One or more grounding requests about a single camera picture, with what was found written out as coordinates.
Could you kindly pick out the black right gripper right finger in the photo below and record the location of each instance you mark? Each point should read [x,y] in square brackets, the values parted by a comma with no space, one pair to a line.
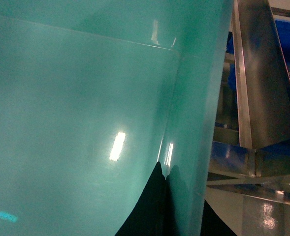
[213,225]

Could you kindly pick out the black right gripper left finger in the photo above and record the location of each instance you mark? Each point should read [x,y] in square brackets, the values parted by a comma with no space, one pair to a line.
[147,217]

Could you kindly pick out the teal plastic bin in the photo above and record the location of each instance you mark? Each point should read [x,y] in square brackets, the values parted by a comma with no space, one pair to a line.
[93,93]

